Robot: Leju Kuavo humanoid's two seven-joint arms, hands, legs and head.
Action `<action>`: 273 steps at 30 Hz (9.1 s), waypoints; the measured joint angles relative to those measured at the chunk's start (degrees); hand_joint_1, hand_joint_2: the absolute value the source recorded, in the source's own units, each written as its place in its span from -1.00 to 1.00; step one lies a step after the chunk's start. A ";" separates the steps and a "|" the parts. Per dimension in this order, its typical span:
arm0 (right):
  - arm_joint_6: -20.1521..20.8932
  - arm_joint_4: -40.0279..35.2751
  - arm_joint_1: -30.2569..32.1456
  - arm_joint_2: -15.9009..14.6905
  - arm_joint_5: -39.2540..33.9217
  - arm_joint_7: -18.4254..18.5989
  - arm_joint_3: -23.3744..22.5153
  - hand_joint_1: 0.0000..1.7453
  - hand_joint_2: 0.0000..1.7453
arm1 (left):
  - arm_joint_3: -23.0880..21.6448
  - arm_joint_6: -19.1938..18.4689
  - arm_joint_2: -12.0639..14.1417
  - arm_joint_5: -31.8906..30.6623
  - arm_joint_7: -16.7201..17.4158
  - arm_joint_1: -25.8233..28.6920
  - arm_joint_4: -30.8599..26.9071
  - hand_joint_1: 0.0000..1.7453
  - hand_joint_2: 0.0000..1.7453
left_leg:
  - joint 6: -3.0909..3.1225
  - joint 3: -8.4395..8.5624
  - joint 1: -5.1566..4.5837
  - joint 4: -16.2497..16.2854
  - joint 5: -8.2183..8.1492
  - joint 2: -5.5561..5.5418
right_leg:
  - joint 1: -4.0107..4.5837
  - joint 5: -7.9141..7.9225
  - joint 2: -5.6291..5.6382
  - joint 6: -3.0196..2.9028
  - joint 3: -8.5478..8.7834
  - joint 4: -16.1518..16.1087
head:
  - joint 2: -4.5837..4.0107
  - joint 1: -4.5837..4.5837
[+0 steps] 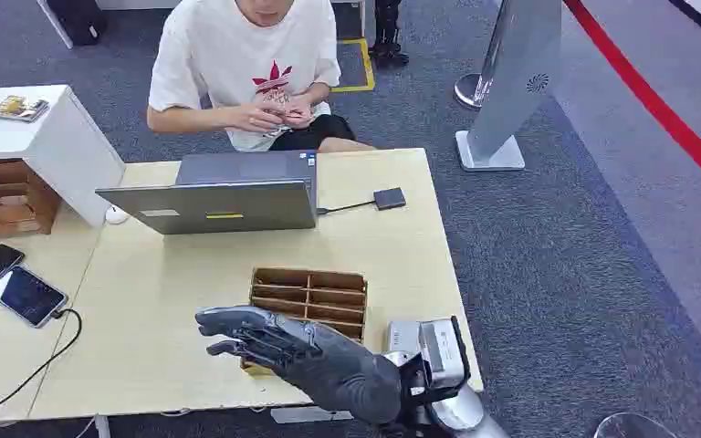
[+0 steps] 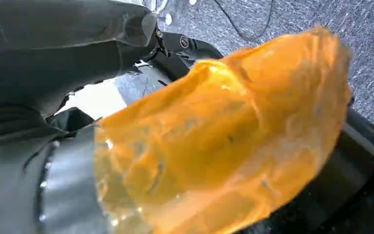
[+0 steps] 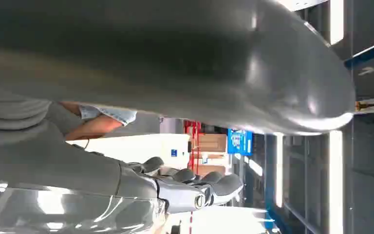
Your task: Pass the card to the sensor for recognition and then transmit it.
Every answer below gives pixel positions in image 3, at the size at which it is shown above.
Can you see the blue sign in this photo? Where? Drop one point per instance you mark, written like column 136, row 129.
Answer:
column 238, row 142

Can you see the red post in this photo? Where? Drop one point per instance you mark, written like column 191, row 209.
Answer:
column 194, row 145

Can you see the white cabinet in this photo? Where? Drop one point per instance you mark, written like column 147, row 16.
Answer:
column 135, row 148

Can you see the blue ceiling beam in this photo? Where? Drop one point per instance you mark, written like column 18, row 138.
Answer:
column 371, row 51

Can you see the person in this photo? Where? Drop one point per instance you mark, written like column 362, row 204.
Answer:
column 100, row 126

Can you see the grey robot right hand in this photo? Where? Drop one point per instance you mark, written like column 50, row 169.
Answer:
column 206, row 64

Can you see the ceiling light strip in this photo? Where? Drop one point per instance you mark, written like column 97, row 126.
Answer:
column 335, row 181
column 279, row 171
column 336, row 19

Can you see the brown cardboard box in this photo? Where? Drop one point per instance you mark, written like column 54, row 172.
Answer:
column 212, row 142
column 213, row 169

